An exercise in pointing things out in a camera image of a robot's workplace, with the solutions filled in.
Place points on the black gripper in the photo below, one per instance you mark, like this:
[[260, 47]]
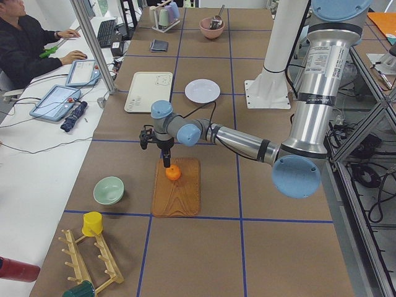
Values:
[[165, 145]]

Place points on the orange fruit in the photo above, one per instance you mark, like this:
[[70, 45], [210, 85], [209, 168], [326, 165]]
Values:
[[173, 173]]

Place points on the cream bear tray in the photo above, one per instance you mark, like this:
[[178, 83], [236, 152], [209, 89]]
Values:
[[147, 88]]

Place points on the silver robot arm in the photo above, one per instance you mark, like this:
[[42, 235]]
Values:
[[334, 28]]

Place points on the wooden cutting board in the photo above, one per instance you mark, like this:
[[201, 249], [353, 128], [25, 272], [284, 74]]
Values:
[[177, 198]]

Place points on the white round plate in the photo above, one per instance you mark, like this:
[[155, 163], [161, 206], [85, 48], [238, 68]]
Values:
[[202, 91]]

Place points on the green ceramic bowl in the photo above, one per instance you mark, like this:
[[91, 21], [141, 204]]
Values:
[[108, 190]]

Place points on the small metal cup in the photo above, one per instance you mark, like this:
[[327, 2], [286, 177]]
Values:
[[101, 102]]

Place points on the folded dark blue umbrella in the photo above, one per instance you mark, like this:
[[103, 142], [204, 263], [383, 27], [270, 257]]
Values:
[[71, 120]]

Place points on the grey folded cloth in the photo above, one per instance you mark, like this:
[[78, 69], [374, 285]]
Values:
[[158, 46]]

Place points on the yellow cup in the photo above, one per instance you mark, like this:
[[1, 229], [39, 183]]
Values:
[[92, 224]]

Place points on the upper teach pendant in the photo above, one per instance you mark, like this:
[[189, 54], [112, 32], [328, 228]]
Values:
[[83, 73]]

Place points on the teach pendant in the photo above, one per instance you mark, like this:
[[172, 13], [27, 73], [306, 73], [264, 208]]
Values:
[[56, 103], [83, 73]]

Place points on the lower teach pendant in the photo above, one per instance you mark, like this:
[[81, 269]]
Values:
[[56, 103]]

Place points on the black keyboard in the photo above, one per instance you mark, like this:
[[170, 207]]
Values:
[[106, 32]]

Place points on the green pastel cup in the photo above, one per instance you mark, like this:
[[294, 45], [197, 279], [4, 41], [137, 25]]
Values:
[[163, 18]]

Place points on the pink bowl with ice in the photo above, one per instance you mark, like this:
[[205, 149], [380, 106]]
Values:
[[208, 31]]

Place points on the purple pastel cup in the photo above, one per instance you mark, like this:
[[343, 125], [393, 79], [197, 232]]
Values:
[[170, 13]]

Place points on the metal scoop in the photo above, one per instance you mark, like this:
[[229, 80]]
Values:
[[216, 21]]

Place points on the blue pastel cup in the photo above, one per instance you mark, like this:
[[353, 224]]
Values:
[[175, 10]]

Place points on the wooden cup rack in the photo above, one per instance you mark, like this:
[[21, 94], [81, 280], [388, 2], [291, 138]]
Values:
[[90, 261]]

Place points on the dark green cup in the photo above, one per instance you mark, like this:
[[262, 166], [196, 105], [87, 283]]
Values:
[[84, 289]]

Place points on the seated person in black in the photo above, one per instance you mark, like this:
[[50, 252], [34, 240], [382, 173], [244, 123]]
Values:
[[23, 40]]

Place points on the red bottle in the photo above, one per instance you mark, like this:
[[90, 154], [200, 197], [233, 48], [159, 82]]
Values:
[[19, 271]]

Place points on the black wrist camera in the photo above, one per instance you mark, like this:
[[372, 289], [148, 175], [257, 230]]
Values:
[[146, 136]]

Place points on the white wire cup rack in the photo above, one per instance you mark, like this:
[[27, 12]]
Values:
[[153, 14]]

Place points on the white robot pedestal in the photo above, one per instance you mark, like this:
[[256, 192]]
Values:
[[269, 90]]

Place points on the aluminium frame post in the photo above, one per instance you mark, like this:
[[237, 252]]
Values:
[[91, 39]]

